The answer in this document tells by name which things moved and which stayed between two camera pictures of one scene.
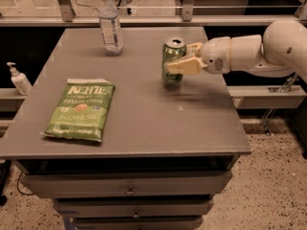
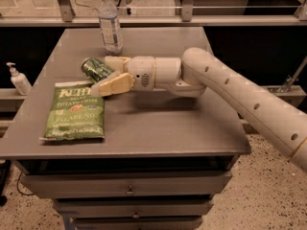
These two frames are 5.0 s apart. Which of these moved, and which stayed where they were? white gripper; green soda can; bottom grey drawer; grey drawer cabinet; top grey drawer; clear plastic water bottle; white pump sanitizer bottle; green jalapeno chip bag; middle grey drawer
Moved: white gripper; green soda can; green jalapeno chip bag
Stayed: middle grey drawer; top grey drawer; white pump sanitizer bottle; bottom grey drawer; clear plastic water bottle; grey drawer cabinet
